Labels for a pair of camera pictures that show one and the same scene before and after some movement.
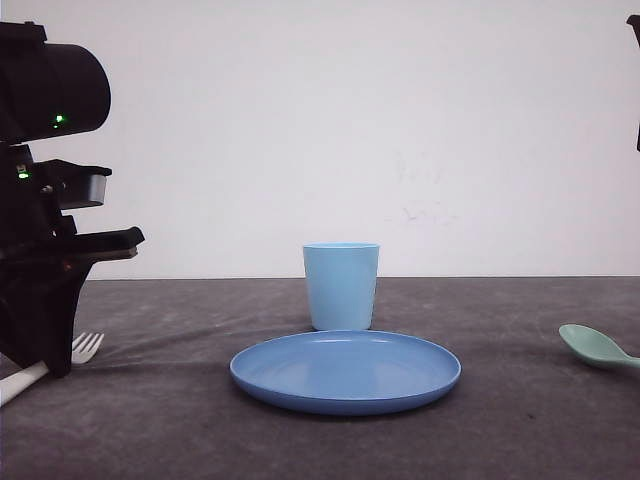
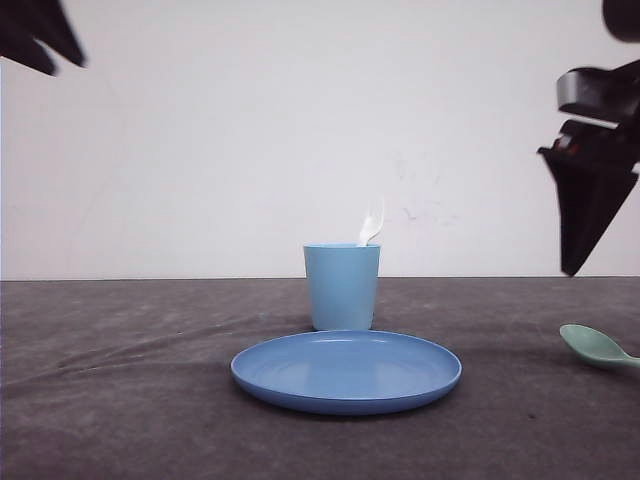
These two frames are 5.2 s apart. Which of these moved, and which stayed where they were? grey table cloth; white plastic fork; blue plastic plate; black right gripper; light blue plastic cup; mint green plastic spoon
Moved: white plastic fork; black right gripper
Stayed: mint green plastic spoon; grey table cloth; blue plastic plate; light blue plastic cup
